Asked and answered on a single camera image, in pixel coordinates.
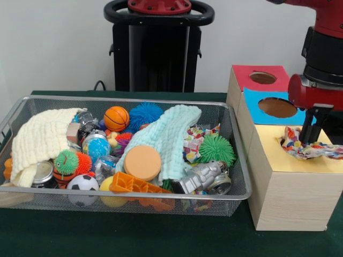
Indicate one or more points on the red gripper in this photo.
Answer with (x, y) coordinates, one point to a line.
(311, 93)

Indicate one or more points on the multicolour spotted cloth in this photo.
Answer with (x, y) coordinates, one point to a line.
(294, 146)

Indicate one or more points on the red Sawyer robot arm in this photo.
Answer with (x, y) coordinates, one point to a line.
(327, 48)

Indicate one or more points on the wooden box with three holes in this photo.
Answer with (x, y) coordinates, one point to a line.
(289, 198)

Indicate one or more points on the clear mesh bin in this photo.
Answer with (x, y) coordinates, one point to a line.
(233, 206)

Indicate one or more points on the green spiky ball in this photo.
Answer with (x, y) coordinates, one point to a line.
(215, 150)

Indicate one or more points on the silver robot toy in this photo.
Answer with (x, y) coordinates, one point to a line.
(201, 174)

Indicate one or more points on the light blue cloth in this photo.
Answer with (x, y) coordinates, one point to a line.
(160, 134)

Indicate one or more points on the blue spiky ball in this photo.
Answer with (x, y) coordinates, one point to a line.
(144, 115)

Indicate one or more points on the tan toy burger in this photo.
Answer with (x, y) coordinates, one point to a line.
(142, 163)

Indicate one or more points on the orange plastic block toy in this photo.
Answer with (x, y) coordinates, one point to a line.
(128, 184)

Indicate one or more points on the small orange basketball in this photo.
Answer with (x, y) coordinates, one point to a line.
(116, 119)

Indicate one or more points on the dark green table cloth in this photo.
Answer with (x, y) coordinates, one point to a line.
(134, 235)

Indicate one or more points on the blue globe ball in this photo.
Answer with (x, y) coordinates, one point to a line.
(97, 148)

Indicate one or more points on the small soccer ball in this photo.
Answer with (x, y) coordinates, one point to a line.
(81, 183)

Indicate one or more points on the cream white cloth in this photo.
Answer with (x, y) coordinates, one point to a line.
(37, 136)

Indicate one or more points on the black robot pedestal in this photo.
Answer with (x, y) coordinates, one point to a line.
(158, 53)

